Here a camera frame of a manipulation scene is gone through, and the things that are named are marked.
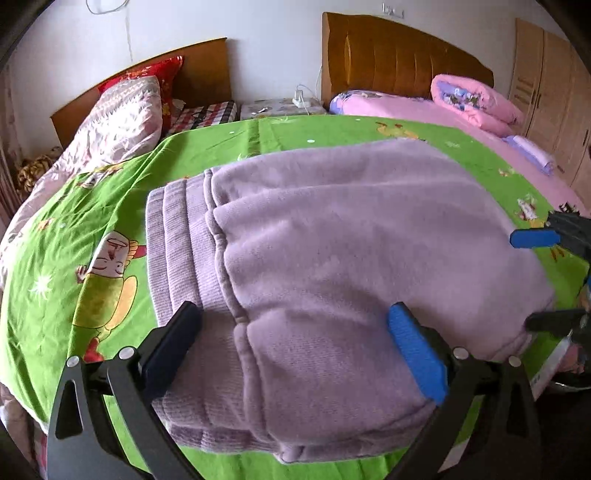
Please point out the lilac fleece pants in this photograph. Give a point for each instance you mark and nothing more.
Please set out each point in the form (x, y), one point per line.
(294, 260)

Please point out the beige wooden wardrobe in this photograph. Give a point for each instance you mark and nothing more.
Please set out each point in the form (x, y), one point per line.
(551, 86)

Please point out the green cartoon bed sheet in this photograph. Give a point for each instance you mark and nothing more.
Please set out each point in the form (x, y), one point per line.
(187, 154)

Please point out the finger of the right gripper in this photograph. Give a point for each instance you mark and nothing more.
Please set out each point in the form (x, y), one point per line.
(560, 321)
(534, 238)

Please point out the white power strip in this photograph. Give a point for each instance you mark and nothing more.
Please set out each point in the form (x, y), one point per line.
(299, 100)

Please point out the pink patterned quilt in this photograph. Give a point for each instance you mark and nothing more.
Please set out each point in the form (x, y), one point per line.
(106, 133)

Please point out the folded lilac cloth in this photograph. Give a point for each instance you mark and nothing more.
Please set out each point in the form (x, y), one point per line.
(532, 152)

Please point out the red embroidered pillow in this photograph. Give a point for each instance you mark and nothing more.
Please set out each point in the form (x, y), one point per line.
(164, 71)

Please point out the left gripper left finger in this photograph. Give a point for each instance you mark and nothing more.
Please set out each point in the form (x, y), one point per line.
(103, 424)

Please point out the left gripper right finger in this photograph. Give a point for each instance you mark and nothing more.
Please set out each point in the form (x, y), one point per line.
(484, 425)

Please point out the left wooden headboard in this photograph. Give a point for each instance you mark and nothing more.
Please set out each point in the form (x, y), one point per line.
(203, 79)

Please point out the floral nightstand cover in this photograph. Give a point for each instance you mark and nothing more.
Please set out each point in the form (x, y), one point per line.
(281, 107)

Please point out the right wooden headboard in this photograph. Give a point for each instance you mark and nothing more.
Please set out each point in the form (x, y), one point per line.
(363, 52)

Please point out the wall socket plate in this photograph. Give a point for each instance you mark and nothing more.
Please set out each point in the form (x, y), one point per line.
(394, 11)

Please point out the wooden headboard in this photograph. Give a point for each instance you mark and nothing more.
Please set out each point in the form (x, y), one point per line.
(203, 79)
(363, 52)

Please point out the rolled pink blanket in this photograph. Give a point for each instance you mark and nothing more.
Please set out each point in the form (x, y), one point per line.
(477, 103)

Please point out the plaid checked sheet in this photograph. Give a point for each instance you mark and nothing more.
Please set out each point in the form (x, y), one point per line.
(203, 116)

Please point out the pink bed sheet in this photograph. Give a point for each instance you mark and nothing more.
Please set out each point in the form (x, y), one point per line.
(377, 104)

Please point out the brown patterned blanket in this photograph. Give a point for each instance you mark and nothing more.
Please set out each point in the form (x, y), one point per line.
(32, 170)

